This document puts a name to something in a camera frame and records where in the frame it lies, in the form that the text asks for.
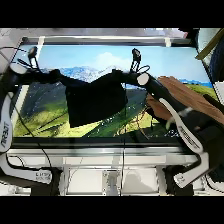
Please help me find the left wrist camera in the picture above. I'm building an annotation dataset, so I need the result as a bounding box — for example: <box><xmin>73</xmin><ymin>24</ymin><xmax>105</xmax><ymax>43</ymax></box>
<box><xmin>27</xmin><ymin>46</ymin><xmax>40</xmax><ymax>69</ymax></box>

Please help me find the black cable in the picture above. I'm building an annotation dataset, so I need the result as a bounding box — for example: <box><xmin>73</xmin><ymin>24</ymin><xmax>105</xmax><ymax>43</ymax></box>
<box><xmin>137</xmin><ymin>64</ymin><xmax>152</xmax><ymax>75</ymax></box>
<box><xmin>11</xmin><ymin>101</ymin><xmax>54</xmax><ymax>171</ymax></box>
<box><xmin>121</xmin><ymin>108</ymin><xmax>127</xmax><ymax>196</ymax></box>

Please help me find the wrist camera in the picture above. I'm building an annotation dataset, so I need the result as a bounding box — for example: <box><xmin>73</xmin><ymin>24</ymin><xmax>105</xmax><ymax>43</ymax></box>
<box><xmin>130</xmin><ymin>47</ymin><xmax>143</xmax><ymax>73</ymax></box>
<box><xmin>27</xmin><ymin>46</ymin><xmax>40</xmax><ymax>69</ymax></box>

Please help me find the brown clothes hanger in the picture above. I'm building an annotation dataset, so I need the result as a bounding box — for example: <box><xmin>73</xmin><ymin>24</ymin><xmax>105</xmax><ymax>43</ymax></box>
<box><xmin>145</xmin><ymin>75</ymin><xmax>224</xmax><ymax>127</ymax></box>

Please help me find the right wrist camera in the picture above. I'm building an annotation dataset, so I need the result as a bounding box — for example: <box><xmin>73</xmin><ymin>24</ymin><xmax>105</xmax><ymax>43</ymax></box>
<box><xmin>130</xmin><ymin>47</ymin><xmax>143</xmax><ymax>73</ymax></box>

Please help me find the black garment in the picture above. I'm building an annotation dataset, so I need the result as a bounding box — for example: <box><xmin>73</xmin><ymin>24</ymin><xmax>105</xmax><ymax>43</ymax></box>
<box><xmin>54</xmin><ymin>68</ymin><xmax>130</xmax><ymax>129</ymax></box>

